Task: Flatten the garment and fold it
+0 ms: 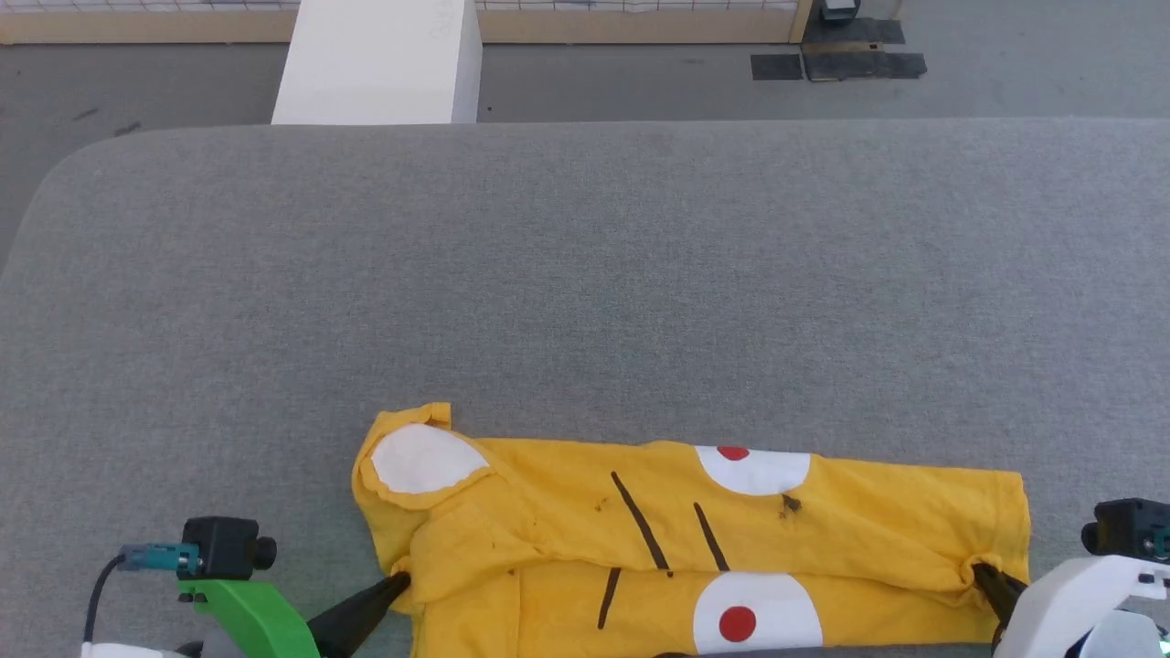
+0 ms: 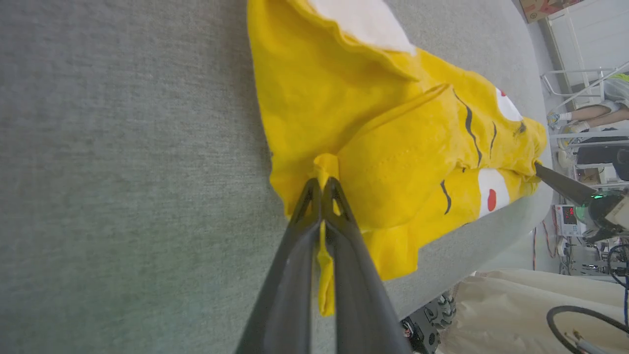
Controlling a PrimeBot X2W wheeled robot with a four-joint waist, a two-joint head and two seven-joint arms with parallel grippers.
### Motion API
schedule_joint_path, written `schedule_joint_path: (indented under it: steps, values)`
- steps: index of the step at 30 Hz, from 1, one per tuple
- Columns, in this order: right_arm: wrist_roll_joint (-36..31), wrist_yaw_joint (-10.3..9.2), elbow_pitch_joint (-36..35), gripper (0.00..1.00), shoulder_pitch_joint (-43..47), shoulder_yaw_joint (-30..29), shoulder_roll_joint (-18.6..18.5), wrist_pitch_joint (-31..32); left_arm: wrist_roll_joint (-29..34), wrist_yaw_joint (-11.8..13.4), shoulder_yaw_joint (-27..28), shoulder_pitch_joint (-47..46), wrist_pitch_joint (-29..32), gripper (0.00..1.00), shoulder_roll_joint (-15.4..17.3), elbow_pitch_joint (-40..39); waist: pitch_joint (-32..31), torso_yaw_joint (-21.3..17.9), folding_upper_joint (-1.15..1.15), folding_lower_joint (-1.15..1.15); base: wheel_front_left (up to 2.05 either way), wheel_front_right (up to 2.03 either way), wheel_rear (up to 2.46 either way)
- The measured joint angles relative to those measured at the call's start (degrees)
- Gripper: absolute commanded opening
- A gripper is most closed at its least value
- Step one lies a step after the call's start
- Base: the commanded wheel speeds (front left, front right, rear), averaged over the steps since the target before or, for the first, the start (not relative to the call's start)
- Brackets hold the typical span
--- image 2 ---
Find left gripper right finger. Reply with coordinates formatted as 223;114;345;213
323;176;414;354

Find person legs with sneakers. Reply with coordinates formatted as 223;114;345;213
547;100;629;134

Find black equipment case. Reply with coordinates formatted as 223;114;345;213
575;145;629;181

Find black mecanum wheel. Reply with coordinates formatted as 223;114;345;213
400;290;457;354

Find yellow cartoon face t-shirt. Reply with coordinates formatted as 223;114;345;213
246;0;547;318

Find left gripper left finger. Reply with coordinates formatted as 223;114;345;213
235;177;323;354

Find grey fabric sofa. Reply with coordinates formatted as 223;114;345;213
0;0;554;354

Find power supply red display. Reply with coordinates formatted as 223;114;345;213
554;204;585;237

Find brown cardboard box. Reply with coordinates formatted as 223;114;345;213
518;0;585;24

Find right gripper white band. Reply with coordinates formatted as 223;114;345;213
534;162;629;242

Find black looped cable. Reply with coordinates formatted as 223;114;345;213
546;305;629;354

